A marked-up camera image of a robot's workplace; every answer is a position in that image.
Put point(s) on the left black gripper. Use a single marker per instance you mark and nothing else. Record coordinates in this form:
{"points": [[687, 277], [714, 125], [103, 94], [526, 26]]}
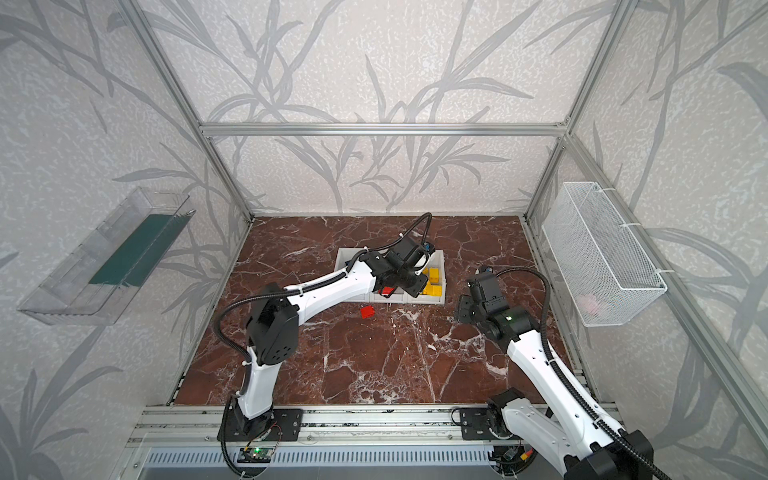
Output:
{"points": [[403, 280]]}

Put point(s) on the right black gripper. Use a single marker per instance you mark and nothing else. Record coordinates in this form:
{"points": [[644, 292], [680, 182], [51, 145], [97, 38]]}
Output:
{"points": [[471, 307]]}

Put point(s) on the narrow yellow lego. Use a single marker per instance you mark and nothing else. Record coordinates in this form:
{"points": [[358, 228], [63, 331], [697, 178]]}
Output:
{"points": [[432, 290]]}

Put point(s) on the small red lego top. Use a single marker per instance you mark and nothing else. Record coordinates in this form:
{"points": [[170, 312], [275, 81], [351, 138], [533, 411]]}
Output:
{"points": [[367, 312]]}

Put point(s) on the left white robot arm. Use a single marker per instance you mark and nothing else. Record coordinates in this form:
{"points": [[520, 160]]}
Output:
{"points": [[277, 313]]}

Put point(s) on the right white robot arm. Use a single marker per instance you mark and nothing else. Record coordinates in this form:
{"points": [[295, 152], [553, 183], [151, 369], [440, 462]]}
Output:
{"points": [[579, 439]]}

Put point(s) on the middle white bin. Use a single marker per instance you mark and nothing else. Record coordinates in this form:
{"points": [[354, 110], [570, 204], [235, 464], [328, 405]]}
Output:
{"points": [[398, 297]]}

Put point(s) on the white bin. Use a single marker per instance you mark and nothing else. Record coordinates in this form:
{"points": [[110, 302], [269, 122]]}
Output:
{"points": [[398, 297], [357, 284], [436, 260]]}

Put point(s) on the right white bin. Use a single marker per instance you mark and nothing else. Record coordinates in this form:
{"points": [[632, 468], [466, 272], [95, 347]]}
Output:
{"points": [[436, 260]]}

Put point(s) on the left white bin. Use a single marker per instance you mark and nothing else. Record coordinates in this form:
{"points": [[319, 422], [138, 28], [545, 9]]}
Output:
{"points": [[357, 284]]}

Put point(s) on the pink object in basket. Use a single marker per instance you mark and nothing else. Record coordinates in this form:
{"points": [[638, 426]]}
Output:
{"points": [[591, 305]]}

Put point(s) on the green circuit board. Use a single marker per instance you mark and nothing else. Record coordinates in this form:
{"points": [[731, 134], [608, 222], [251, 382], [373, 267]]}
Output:
{"points": [[255, 455]]}

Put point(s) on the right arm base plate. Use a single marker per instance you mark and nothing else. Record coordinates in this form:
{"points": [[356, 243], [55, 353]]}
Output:
{"points": [[480, 424]]}

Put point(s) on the white wire mesh basket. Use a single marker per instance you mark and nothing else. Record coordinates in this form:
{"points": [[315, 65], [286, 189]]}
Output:
{"points": [[597, 252]]}

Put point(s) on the aluminium front rail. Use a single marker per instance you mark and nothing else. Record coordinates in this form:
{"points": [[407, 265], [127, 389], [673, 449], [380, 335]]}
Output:
{"points": [[321, 425]]}

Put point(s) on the right circuit board with wires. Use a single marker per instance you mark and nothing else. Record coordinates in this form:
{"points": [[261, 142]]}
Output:
{"points": [[509, 461]]}

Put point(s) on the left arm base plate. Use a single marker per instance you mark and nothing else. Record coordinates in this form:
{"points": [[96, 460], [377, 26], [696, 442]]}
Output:
{"points": [[279, 424]]}

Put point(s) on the clear plastic wall shelf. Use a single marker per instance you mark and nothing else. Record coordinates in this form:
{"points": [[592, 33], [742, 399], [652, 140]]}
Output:
{"points": [[96, 282]]}

